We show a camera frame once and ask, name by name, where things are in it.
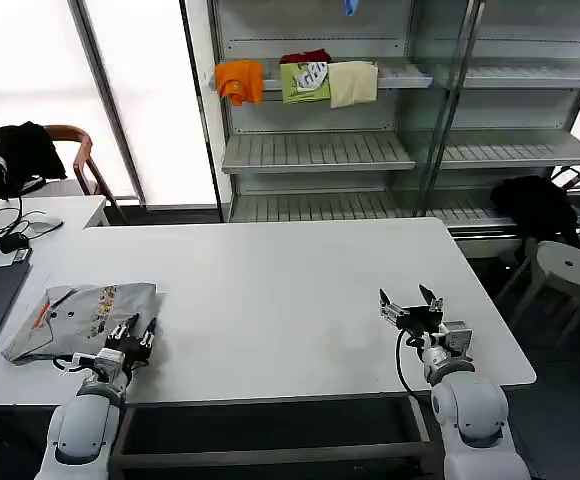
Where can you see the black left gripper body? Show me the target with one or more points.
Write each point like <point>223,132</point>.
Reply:
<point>131,347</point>

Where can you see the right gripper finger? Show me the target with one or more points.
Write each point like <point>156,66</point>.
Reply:
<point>391,307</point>
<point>432,301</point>

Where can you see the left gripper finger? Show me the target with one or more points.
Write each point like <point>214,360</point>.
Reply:
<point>149,336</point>
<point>121,331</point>

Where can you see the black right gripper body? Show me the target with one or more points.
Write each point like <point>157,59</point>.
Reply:
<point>420,317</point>

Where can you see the grey printed t-shirt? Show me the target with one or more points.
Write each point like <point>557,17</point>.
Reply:
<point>80,315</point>

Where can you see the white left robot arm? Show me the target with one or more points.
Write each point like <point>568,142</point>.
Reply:
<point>82,425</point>

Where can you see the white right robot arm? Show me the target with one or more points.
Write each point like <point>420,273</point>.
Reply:
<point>475,405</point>

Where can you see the white round stool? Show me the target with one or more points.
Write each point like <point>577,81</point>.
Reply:
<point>565,270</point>

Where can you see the black garment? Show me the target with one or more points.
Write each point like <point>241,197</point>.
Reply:
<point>532,205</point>

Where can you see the black computer mouse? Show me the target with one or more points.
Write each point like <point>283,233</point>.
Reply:
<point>14,242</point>

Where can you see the brown wooden chair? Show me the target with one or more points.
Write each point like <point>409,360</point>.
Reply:
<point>86,165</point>

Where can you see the grey metal shelf with clothes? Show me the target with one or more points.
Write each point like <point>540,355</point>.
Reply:
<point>370,130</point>

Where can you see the black jacket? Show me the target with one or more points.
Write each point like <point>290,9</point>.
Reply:
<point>15,155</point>

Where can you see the dark metal table frame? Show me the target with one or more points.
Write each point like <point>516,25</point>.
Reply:
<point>270,440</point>

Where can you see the grey window frame post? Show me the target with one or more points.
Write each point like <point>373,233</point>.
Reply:
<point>110,100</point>

